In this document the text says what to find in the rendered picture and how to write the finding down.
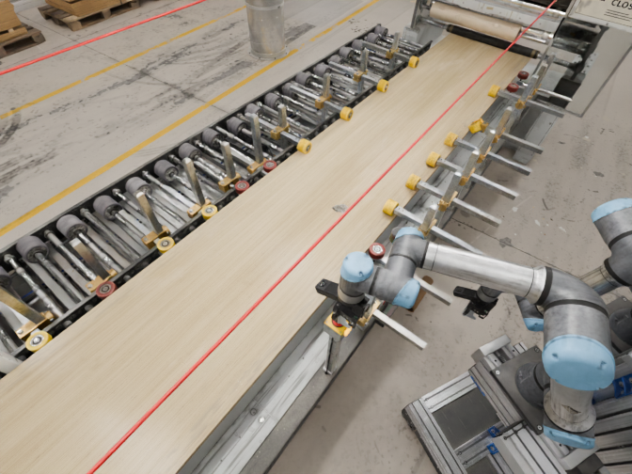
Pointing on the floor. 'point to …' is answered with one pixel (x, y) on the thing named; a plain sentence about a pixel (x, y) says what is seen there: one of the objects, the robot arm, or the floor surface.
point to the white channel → (8, 362)
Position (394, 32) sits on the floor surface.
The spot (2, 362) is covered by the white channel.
